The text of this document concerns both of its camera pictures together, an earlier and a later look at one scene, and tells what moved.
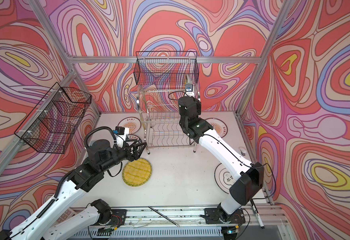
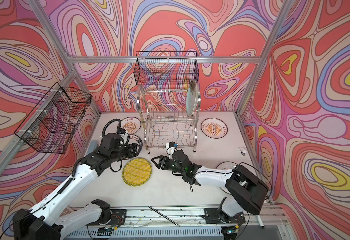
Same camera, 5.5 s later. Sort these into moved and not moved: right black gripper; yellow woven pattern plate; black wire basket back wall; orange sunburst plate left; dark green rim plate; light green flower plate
Moved: right black gripper; light green flower plate
Not moved: black wire basket back wall; yellow woven pattern plate; dark green rim plate; orange sunburst plate left
